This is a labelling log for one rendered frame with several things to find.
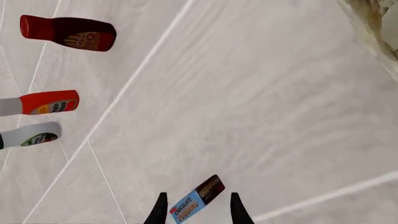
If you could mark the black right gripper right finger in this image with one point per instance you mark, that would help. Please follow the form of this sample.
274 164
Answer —
239 212

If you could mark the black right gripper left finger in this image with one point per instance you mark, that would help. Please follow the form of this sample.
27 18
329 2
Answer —
158 211

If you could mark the chocolate pudding box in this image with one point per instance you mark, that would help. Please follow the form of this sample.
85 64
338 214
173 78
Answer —
196 199

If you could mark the white dressing bottle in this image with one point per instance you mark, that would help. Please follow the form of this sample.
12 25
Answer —
29 134

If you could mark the red ketchup bottle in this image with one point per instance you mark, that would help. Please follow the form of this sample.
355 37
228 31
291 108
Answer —
43 103

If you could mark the dark barbecue sauce bottle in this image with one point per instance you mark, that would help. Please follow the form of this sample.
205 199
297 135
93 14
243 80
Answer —
70 32

